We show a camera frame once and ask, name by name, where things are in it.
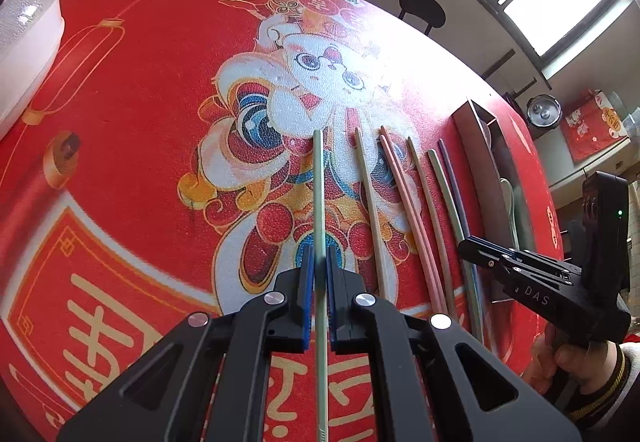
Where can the red printed table mat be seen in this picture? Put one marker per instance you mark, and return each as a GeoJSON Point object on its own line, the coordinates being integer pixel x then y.
{"type": "Point", "coordinates": [125, 96]}

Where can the steel utensil tray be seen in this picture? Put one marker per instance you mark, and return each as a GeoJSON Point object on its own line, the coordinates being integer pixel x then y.
{"type": "Point", "coordinates": [475, 161]}

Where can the white lidded bowl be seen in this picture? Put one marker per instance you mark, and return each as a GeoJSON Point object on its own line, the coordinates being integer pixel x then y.
{"type": "Point", "coordinates": [25, 46]}

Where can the white spoon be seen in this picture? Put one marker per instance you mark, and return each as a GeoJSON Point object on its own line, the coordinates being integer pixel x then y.
{"type": "Point", "coordinates": [507, 194]}

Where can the red printed cloth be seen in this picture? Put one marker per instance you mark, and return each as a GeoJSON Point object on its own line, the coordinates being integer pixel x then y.
{"type": "Point", "coordinates": [590, 131]}

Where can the steel rice cooker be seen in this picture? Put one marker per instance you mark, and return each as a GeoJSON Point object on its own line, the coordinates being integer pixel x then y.
{"type": "Point", "coordinates": [542, 111]}

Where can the black round-back chair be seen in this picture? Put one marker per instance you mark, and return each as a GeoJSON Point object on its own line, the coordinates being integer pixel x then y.
{"type": "Point", "coordinates": [422, 9]}

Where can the dark blue chopstick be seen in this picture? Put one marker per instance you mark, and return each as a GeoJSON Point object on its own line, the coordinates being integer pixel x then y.
{"type": "Point", "coordinates": [458, 202]}

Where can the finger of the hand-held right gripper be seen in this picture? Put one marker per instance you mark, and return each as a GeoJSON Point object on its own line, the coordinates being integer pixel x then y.
{"type": "Point", "coordinates": [475, 249]}
{"type": "Point", "coordinates": [545, 262]}

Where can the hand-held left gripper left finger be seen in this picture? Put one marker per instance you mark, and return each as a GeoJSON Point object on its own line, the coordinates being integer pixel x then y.
{"type": "Point", "coordinates": [307, 292]}

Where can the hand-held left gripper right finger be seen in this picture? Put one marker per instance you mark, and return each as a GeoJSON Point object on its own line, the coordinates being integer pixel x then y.
{"type": "Point", "coordinates": [331, 292]}

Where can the cream refrigerator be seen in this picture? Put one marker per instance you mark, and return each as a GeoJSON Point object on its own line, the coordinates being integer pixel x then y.
{"type": "Point", "coordinates": [575, 171]}

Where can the person's right hand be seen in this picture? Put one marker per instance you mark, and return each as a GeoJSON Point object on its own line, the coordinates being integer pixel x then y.
{"type": "Point", "coordinates": [580, 367]}

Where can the pale green chopstick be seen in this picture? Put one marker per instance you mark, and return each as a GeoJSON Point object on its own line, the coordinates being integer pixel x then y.
{"type": "Point", "coordinates": [318, 197]}
{"type": "Point", "coordinates": [448, 222]}

